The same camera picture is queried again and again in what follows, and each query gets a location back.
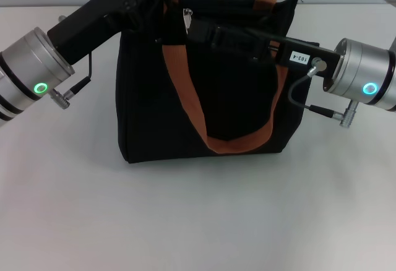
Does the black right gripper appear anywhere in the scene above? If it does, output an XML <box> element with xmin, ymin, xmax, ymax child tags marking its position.
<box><xmin>187</xmin><ymin>20</ymin><xmax>341</xmax><ymax>92</ymax></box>

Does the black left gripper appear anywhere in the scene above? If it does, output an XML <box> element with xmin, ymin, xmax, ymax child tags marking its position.
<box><xmin>46</xmin><ymin>0</ymin><xmax>170</xmax><ymax>65</ymax></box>

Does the silver zipper pull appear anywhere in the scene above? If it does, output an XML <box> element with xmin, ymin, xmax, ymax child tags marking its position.
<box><xmin>183</xmin><ymin>7</ymin><xmax>193</xmax><ymax>34</ymax></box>

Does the black bag with orange handles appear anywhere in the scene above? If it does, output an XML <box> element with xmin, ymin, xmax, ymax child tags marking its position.
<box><xmin>114</xmin><ymin>0</ymin><xmax>321</xmax><ymax>164</ymax></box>

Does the white number label sticker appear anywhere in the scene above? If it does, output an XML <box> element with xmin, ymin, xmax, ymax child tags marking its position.
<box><xmin>289</xmin><ymin>51</ymin><xmax>311</xmax><ymax>64</ymax></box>

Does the left gripper cable with plug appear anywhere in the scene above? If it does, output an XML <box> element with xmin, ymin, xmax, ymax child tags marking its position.
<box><xmin>51</xmin><ymin>53</ymin><xmax>93</xmax><ymax>110</ymax></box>

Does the right gripper cable with plugs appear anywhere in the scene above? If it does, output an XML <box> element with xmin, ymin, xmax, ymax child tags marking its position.
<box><xmin>289</xmin><ymin>56</ymin><xmax>358</xmax><ymax>128</ymax></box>

